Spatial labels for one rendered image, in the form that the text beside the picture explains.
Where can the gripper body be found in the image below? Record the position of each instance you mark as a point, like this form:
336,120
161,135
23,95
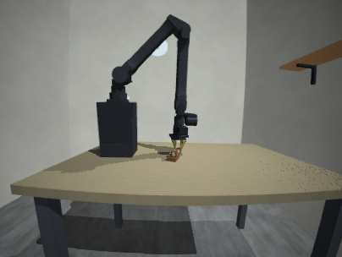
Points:
175,137

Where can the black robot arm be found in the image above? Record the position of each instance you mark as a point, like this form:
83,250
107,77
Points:
122,74

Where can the brown open tray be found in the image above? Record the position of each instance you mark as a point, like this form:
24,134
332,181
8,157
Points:
170,158

